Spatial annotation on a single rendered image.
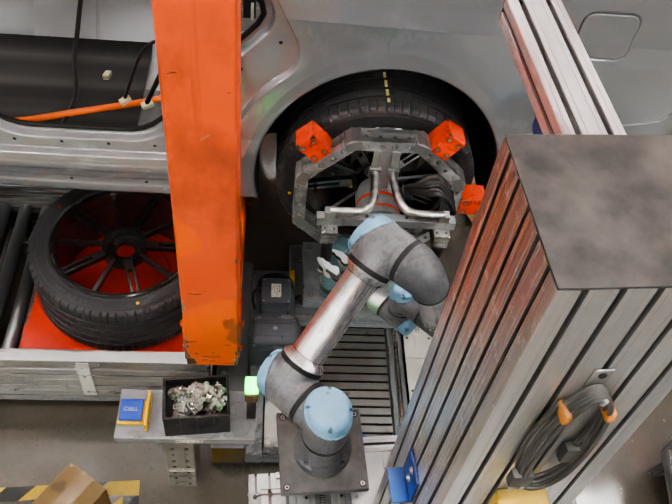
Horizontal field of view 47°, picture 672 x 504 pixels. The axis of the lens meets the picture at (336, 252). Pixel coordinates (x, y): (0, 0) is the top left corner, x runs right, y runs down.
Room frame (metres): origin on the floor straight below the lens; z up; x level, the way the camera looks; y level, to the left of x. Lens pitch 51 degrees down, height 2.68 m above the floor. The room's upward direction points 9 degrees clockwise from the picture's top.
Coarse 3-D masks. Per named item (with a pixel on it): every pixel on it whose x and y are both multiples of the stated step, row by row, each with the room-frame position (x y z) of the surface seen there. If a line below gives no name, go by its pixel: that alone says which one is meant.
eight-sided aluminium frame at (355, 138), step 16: (352, 128) 1.77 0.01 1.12; (368, 128) 1.78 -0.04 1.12; (336, 144) 1.75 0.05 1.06; (352, 144) 1.72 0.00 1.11; (368, 144) 1.73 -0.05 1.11; (384, 144) 1.73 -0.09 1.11; (400, 144) 1.74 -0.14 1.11; (416, 144) 1.75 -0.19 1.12; (304, 160) 1.74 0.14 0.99; (320, 160) 1.71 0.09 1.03; (336, 160) 1.71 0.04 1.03; (432, 160) 1.76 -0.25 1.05; (448, 160) 1.81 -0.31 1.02; (304, 176) 1.70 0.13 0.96; (448, 176) 1.77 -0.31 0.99; (304, 192) 1.70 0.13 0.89; (304, 208) 1.70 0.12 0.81; (304, 224) 1.70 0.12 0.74
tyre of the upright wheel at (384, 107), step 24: (360, 72) 1.99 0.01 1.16; (384, 72) 1.99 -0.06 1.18; (408, 72) 2.02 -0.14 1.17; (312, 96) 1.93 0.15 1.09; (336, 96) 1.89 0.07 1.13; (360, 96) 1.87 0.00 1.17; (384, 96) 1.88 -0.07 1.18; (408, 96) 1.89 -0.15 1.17; (432, 96) 1.95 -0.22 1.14; (288, 120) 1.90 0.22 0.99; (336, 120) 1.79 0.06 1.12; (360, 120) 1.80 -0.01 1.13; (384, 120) 1.82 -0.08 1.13; (408, 120) 1.83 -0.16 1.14; (432, 120) 1.84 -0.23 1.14; (456, 120) 1.93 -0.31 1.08; (288, 144) 1.79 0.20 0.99; (288, 168) 1.77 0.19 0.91; (288, 192) 1.77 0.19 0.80
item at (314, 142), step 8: (312, 120) 1.77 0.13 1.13; (304, 128) 1.75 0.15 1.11; (312, 128) 1.74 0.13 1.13; (320, 128) 1.77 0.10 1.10; (296, 136) 1.74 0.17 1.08; (304, 136) 1.72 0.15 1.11; (312, 136) 1.70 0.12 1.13; (320, 136) 1.73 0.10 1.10; (328, 136) 1.77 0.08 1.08; (296, 144) 1.70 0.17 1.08; (304, 144) 1.70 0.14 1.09; (312, 144) 1.70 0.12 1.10; (320, 144) 1.70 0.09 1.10; (328, 144) 1.73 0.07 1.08; (304, 152) 1.70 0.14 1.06; (312, 152) 1.70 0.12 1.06; (320, 152) 1.70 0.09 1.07; (328, 152) 1.71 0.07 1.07; (312, 160) 1.70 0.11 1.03
